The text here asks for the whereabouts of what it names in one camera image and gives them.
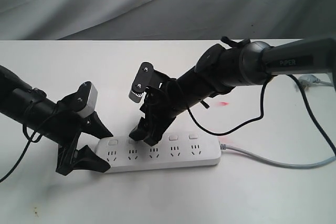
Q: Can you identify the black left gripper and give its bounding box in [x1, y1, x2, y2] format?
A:
[39, 90, 114, 176]

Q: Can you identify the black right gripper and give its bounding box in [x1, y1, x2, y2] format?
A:
[129, 70, 178, 146]

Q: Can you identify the white five-outlet power strip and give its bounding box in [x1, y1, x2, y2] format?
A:
[96, 132, 222, 173]

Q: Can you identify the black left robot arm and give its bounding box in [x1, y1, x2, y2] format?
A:
[1, 67, 113, 176]

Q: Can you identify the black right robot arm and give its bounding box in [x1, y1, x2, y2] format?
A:
[129, 37, 335, 146]

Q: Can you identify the grey backdrop cloth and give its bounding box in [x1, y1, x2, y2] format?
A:
[1, 0, 335, 40]

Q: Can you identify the grey three-pin plug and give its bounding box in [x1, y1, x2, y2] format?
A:
[298, 74, 320, 89]

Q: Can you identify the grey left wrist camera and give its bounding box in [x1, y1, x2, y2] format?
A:
[74, 81, 98, 118]

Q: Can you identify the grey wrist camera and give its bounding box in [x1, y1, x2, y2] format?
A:
[129, 62, 154, 103]
[74, 81, 98, 118]

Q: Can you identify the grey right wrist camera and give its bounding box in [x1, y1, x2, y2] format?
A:
[129, 62, 154, 103]

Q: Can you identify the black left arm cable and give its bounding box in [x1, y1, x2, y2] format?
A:
[0, 103, 58, 183]

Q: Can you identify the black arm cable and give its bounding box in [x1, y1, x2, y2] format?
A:
[187, 74, 336, 156]
[0, 103, 58, 183]

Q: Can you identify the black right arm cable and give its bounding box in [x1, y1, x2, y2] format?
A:
[187, 74, 336, 156]

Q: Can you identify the grey power cable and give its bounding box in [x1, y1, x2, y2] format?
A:
[220, 144, 336, 169]

